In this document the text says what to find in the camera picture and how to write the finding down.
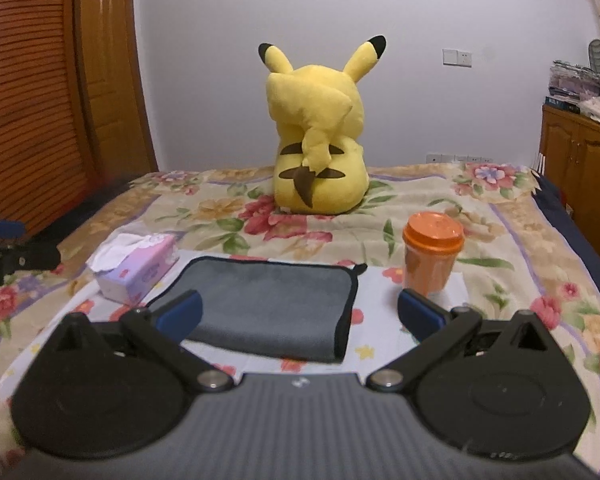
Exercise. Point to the dark blue bed sheet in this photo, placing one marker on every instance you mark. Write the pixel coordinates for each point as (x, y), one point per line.
(546, 197)

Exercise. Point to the yellow Pikachu plush toy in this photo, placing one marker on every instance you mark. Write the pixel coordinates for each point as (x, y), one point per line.
(319, 115)

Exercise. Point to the white wall power strip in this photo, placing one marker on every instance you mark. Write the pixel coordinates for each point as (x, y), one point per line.
(435, 158)

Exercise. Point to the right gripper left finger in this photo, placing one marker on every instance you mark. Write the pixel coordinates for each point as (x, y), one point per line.
(157, 333)

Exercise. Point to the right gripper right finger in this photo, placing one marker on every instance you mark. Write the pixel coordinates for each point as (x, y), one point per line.
(441, 334)

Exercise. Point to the purple tissue box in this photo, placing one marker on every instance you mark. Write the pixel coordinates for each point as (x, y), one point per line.
(128, 265)

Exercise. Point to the orange lidded cup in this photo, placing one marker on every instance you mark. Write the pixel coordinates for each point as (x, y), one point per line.
(432, 242)

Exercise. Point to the white wall switch plate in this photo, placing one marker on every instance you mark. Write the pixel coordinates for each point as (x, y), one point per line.
(452, 57)

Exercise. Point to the wooden room door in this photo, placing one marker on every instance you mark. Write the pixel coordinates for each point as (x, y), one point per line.
(111, 89)

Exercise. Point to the floral bed blanket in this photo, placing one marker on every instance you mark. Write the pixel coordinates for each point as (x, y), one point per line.
(513, 258)

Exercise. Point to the wooden sideboard cabinet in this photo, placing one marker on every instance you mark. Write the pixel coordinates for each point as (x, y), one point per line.
(570, 144)

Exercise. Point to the purple and grey towel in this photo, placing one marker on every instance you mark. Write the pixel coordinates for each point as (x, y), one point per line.
(300, 311)

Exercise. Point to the stack of folded fabrics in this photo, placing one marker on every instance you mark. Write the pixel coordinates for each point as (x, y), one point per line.
(575, 83)

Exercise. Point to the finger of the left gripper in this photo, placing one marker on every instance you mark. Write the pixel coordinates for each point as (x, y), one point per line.
(11, 229)
(35, 256)

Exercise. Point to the brown slatted wardrobe door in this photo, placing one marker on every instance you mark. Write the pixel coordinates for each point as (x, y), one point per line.
(46, 162)

